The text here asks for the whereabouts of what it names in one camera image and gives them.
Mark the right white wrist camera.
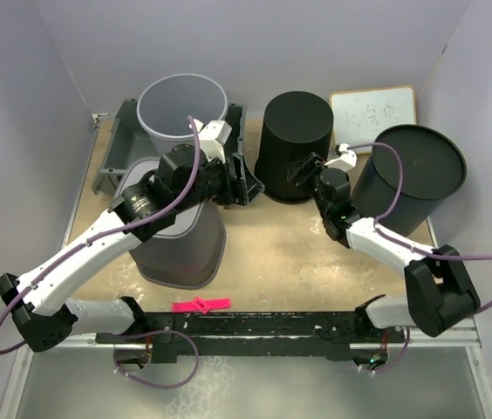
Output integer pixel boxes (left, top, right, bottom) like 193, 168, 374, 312
325, 143, 358, 172

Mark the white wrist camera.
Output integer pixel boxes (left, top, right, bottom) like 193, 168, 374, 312
325, 143, 358, 172
189, 119, 231, 161

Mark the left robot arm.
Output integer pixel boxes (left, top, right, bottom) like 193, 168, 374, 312
0, 145, 264, 352

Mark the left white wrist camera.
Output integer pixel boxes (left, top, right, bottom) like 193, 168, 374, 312
189, 119, 231, 161

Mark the black round bin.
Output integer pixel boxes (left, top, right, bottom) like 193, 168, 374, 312
255, 91, 334, 204

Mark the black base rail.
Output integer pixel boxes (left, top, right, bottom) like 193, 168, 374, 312
96, 311, 405, 364

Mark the pink plastic clip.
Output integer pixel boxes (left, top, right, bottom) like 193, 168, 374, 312
171, 297, 231, 314

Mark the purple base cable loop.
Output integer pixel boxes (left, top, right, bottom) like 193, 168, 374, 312
113, 326, 202, 390

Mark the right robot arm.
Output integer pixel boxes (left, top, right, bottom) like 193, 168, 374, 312
287, 153, 481, 341

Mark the grey ribbed square bin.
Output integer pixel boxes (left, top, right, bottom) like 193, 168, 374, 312
114, 156, 229, 292

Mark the grey plastic crate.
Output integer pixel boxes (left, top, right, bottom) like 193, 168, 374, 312
92, 100, 246, 196

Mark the light grey round bin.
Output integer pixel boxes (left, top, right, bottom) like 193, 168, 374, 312
136, 73, 229, 155

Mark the dark blue round bin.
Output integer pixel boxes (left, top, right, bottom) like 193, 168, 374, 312
352, 125, 467, 236

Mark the small whiteboard on stand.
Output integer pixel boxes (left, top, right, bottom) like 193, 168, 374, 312
329, 86, 417, 146

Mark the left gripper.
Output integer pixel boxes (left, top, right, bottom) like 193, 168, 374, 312
174, 151, 263, 214

